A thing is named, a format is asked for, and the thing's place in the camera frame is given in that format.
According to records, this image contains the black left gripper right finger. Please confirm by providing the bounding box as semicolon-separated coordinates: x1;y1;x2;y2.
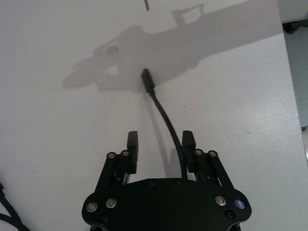
181;130;232;192

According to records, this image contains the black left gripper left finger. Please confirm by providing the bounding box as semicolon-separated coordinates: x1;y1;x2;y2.
95;130;141;193

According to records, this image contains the white cabinet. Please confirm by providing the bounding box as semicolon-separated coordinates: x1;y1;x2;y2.
276;0;308;24

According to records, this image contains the thick black braided cable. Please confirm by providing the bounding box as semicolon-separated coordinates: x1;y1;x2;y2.
0;182;32;231

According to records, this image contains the black caster wheel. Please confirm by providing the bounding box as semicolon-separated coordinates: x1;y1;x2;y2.
284;21;300;34

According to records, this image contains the black cable with black plug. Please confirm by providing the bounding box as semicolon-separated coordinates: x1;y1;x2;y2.
140;68;189;180

